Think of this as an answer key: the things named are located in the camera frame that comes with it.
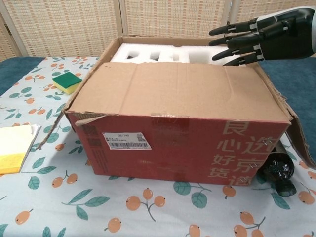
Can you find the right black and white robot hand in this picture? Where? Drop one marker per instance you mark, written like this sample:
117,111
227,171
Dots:
284,42

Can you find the red cardboard shipping box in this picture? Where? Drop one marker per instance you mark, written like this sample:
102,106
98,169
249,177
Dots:
177,93

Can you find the teal table cloth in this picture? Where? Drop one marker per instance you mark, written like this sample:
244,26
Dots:
291,74

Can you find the white foam packing insert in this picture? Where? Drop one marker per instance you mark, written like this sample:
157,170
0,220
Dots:
197,55

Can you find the dark glass bottle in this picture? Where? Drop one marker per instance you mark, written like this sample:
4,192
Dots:
279,172

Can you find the woven bamboo folding screen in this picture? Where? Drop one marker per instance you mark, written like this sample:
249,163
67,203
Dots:
74,24

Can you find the green and yellow sponge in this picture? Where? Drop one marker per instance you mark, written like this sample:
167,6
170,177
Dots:
65,82

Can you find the fruit and leaf print tablecloth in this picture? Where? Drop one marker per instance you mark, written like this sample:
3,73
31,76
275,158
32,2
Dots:
74,209

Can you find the metal screen hinge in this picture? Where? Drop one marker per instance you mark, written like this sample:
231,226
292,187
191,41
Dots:
7,28

